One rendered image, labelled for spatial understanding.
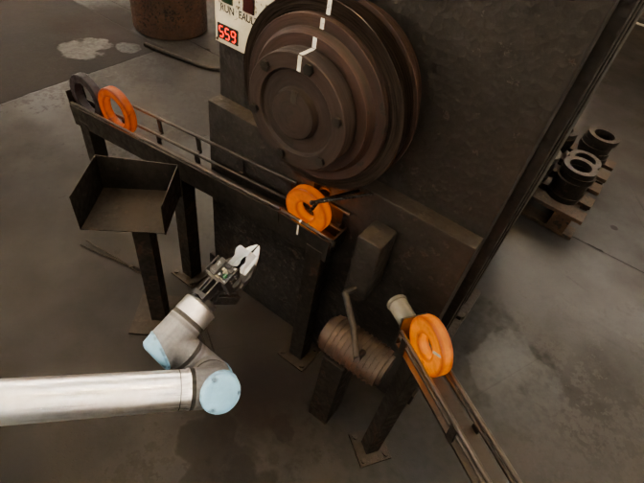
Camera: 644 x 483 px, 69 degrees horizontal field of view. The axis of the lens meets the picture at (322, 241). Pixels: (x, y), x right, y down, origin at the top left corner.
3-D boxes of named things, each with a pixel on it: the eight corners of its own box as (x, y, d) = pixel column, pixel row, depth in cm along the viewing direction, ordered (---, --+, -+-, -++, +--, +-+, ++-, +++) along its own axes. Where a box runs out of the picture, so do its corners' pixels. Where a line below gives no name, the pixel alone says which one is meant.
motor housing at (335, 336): (319, 384, 182) (342, 304, 143) (366, 420, 174) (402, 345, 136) (299, 409, 174) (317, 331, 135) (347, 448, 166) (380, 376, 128)
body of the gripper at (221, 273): (241, 267, 115) (207, 305, 111) (247, 282, 123) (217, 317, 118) (218, 251, 118) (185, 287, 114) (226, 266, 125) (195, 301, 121)
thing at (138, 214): (130, 291, 200) (94, 154, 148) (193, 298, 202) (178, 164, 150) (114, 333, 185) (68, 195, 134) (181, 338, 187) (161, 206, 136)
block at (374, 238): (360, 269, 151) (377, 216, 134) (381, 282, 148) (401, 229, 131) (342, 288, 144) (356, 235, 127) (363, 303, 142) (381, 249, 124)
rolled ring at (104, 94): (134, 142, 178) (142, 139, 180) (124, 97, 166) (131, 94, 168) (104, 126, 186) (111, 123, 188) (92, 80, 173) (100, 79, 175)
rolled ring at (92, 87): (90, 80, 173) (98, 77, 175) (62, 69, 181) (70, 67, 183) (105, 126, 185) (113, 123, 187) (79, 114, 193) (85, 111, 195)
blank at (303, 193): (286, 181, 143) (279, 186, 141) (325, 185, 134) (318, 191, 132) (299, 224, 151) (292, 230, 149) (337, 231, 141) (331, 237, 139)
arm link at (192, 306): (207, 334, 117) (180, 312, 121) (220, 319, 119) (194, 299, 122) (196, 322, 110) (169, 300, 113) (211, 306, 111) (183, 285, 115)
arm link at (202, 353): (214, 408, 111) (175, 377, 107) (204, 393, 121) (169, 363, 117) (241, 377, 113) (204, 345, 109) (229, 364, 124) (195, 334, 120)
